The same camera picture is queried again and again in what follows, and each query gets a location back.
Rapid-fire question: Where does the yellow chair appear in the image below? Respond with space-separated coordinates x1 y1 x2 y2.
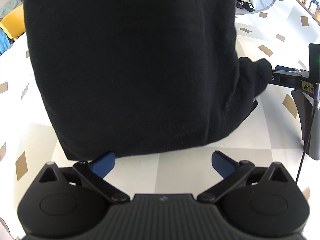
0 5 27 42

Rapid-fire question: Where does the teal cloth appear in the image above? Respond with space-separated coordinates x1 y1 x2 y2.
0 27 12 55

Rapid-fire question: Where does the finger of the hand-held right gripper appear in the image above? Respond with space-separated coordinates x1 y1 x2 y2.
270 65 310 89

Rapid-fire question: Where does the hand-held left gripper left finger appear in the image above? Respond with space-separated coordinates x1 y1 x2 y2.
39 151 130 203

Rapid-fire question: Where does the black garment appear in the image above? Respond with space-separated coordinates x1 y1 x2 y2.
23 0 273 161

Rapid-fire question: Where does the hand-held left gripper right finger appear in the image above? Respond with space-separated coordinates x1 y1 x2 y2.
197 150 288 203

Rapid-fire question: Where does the row of jars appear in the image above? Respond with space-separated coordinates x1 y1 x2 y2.
296 0 320 14

